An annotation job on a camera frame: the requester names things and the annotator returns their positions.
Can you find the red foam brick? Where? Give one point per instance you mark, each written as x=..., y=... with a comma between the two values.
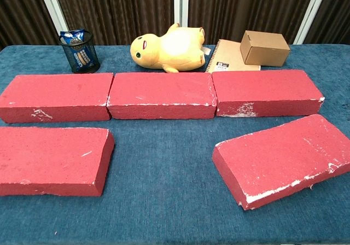
x=279, y=157
x=262, y=89
x=49, y=157
x=161, y=92
x=54, y=92

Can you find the blue table cloth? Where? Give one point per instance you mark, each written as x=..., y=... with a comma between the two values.
x=164, y=174

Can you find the yellow plush toy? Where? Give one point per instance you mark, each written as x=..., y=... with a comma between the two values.
x=169, y=51

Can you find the kraft spiral notebook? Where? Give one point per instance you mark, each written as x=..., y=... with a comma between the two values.
x=227, y=56

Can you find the black mesh pen holder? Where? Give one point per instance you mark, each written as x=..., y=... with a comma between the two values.
x=91, y=64

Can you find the small cardboard box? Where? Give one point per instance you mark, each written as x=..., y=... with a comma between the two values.
x=265, y=51

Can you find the dark brown pleated curtain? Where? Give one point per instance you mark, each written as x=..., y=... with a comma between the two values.
x=19, y=10
x=115, y=10
x=333, y=15
x=246, y=7

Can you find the blue snack packet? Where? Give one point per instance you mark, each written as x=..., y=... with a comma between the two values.
x=71, y=35

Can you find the white partition frame post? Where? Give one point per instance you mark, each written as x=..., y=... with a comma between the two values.
x=181, y=1
x=52, y=7
x=311, y=12

